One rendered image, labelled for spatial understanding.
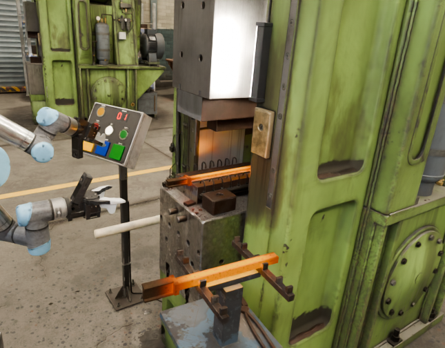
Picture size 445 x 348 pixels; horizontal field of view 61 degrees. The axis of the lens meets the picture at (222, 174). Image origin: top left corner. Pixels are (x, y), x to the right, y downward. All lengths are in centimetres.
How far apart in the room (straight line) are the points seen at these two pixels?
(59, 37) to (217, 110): 492
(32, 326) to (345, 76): 205
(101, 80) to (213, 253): 499
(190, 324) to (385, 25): 123
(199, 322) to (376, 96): 103
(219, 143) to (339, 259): 78
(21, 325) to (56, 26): 460
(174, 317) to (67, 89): 530
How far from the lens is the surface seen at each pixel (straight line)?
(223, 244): 159
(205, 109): 149
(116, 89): 636
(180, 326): 136
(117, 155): 193
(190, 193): 164
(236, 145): 196
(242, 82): 150
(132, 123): 194
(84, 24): 619
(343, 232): 173
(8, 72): 934
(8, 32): 930
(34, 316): 256
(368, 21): 151
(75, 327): 243
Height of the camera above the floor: 162
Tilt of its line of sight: 21 degrees down
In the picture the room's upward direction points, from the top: 4 degrees clockwise
